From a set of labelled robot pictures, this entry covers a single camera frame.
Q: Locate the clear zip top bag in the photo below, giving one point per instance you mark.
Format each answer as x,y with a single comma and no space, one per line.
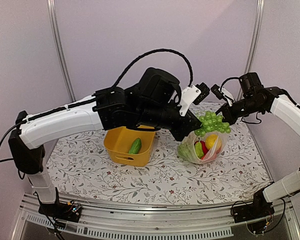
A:
219,143

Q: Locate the aluminium frame post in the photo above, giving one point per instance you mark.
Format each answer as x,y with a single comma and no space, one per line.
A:
51,7
257,25

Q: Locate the green toy cucumber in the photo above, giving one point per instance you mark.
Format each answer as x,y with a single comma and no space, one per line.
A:
135,147

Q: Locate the right aluminium frame post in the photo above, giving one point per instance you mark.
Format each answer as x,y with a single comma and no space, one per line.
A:
257,25

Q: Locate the green toy apple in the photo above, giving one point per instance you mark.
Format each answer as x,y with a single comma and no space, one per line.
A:
185,152

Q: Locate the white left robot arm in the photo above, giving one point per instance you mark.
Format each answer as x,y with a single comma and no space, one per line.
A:
155,102

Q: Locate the green toy pear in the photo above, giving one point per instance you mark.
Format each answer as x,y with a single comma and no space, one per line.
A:
198,151

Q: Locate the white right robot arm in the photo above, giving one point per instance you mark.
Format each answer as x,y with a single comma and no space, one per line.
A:
260,99

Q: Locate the green toy grape bunch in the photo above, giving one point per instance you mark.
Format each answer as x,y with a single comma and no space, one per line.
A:
212,122

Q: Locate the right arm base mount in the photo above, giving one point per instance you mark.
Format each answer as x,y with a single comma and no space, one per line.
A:
259,208

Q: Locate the left aluminium frame post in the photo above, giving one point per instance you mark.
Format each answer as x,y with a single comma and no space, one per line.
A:
51,7

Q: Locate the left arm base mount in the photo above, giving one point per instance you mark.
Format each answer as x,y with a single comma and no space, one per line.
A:
70,211

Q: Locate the red toy tomato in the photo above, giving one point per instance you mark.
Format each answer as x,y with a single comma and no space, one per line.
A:
202,144

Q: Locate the yellow toy lemon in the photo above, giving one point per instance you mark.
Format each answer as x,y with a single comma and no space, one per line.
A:
210,141

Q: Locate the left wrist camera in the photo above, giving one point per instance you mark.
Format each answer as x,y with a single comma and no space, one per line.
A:
193,94

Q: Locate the yellow plastic basket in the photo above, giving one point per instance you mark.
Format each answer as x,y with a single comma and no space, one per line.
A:
118,142

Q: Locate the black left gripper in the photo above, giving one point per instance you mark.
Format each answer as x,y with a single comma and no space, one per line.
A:
192,123

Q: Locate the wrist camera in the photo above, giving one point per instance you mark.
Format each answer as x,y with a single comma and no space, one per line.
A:
222,94
193,94

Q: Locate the front aluminium rail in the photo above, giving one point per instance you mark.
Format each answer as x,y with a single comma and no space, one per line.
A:
110,220

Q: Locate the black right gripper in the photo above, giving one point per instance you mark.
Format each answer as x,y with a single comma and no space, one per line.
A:
229,117

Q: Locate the floral tablecloth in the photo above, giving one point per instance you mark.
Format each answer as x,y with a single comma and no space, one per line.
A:
80,165

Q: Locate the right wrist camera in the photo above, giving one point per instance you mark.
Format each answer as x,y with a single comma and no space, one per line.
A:
222,94

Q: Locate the red toy chili pepper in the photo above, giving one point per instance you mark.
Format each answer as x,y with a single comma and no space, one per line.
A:
211,155

